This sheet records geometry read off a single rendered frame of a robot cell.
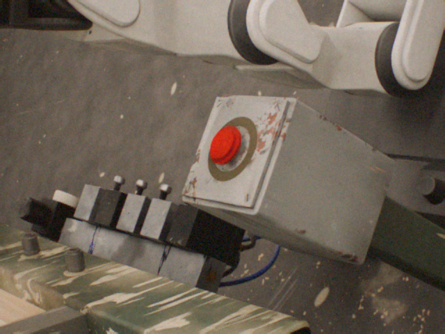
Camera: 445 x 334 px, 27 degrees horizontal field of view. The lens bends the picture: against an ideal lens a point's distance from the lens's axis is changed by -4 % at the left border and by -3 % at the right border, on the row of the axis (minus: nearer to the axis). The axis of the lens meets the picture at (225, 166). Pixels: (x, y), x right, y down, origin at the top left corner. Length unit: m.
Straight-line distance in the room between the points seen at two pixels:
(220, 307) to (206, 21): 0.58
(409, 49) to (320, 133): 0.81
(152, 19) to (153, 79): 1.53
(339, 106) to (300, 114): 1.09
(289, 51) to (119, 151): 1.43
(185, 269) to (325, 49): 0.52
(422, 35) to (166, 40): 0.55
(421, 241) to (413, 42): 0.68
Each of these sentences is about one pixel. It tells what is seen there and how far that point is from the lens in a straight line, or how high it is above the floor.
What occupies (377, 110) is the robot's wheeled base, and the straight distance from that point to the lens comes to 1.91.
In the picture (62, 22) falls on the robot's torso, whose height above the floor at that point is 0.94.
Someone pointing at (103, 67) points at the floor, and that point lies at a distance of 3.16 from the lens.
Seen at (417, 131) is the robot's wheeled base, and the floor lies 0.17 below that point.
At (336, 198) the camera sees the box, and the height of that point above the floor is 0.83.
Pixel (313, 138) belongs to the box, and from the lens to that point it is 0.91.
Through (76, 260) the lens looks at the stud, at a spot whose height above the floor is 0.87.
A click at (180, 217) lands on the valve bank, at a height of 0.76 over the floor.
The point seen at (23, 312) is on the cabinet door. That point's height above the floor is 0.91.
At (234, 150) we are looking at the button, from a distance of 0.90.
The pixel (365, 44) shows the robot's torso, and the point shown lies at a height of 0.38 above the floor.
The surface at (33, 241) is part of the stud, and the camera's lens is 1.30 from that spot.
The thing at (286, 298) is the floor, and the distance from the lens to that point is 2.14.
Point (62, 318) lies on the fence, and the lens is 1.08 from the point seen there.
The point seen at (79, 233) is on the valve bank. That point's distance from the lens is 1.46.
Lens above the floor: 1.49
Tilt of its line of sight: 38 degrees down
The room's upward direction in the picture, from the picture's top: 63 degrees counter-clockwise
